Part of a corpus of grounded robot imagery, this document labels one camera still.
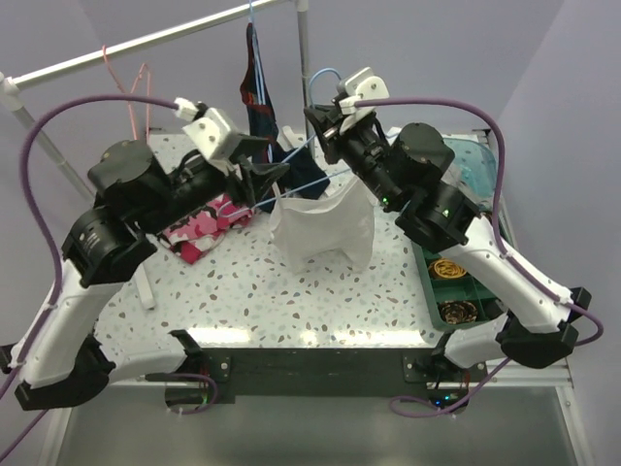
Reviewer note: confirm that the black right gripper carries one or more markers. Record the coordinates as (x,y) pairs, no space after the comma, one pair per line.
(343,135)

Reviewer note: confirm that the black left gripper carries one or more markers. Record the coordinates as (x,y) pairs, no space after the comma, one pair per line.
(259,176)

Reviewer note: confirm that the white tank top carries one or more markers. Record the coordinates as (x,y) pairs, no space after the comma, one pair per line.
(345,221)

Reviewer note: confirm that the light blue wire hanger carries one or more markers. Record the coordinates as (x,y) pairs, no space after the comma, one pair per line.
(267,203)

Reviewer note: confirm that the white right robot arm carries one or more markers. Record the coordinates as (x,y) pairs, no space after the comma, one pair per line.
(537,329)

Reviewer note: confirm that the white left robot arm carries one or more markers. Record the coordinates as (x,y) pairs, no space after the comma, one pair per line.
(59,362)

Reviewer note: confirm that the blue hanger with navy top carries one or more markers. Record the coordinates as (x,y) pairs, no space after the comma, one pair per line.
(258,68)

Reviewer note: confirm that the navy maroon tank top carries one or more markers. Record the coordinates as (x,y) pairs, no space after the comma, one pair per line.
(260,123)

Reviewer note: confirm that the dark navy folded garment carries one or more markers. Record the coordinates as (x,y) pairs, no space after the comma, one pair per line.
(305,174)

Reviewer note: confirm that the pink camouflage garment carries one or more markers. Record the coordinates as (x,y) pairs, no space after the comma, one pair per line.
(195,236)

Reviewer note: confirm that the teal plastic laundry basket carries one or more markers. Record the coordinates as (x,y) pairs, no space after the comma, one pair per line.
(473,171)

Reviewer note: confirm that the yellow black rolled belt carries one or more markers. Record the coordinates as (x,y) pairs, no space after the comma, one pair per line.
(445,269)

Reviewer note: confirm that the green compartment tray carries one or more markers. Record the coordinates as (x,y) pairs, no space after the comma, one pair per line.
(464,289)

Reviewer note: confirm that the brown patterned rolled belt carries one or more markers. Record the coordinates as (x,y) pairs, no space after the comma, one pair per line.
(458,312)

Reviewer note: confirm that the silver clothes rack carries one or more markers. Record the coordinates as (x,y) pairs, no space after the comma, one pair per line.
(11,88)

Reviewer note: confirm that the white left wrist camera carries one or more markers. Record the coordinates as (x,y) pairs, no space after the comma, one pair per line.
(214,135)

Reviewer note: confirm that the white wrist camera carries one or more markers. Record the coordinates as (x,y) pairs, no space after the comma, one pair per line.
(362,85)
(214,135)

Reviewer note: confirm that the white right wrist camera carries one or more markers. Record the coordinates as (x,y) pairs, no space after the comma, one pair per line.
(362,85)

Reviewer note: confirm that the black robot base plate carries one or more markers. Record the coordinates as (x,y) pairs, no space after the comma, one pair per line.
(223,375)

